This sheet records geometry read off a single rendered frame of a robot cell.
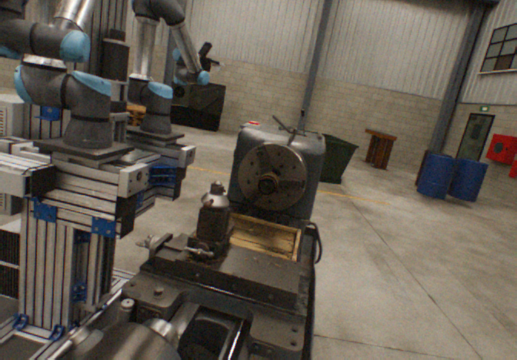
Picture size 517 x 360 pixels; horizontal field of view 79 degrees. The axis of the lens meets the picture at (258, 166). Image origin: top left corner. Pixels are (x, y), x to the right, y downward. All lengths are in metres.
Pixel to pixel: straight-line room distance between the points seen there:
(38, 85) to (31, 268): 0.88
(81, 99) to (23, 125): 0.46
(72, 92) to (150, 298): 0.67
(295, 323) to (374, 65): 11.49
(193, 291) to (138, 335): 0.50
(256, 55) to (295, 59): 1.36
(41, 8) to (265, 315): 1.07
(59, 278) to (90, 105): 0.84
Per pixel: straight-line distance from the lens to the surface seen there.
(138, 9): 1.72
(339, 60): 11.79
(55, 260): 1.67
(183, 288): 0.91
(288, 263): 0.98
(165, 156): 1.60
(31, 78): 1.21
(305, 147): 1.57
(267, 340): 0.82
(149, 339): 0.43
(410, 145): 12.69
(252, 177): 1.45
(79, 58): 0.92
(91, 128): 1.17
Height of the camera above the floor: 1.43
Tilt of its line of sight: 13 degrees down
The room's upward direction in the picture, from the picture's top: 11 degrees clockwise
